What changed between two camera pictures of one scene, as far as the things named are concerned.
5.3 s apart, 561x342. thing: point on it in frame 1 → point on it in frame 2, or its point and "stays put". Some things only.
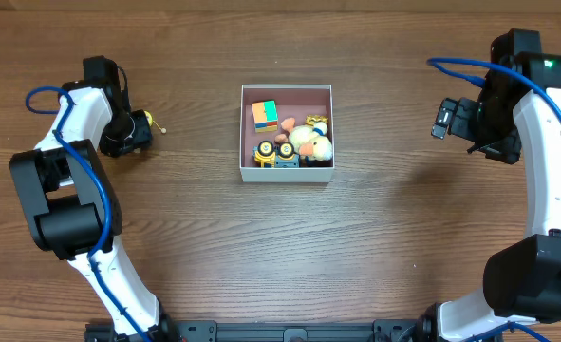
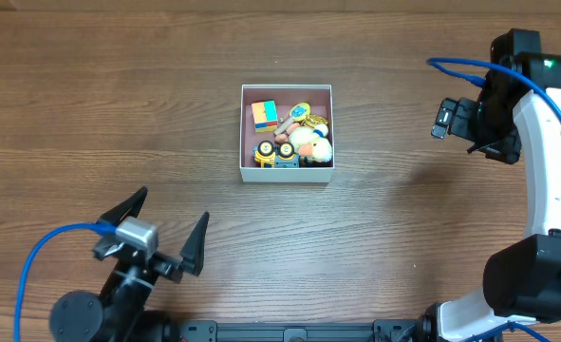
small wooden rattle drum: [151, 121] → [299, 112]
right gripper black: [491, 149] stays put
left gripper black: [140, 134] → [161, 261]
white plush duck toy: [309, 141] stays put
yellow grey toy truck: [281, 156] stays put
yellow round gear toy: [310, 119] stays put
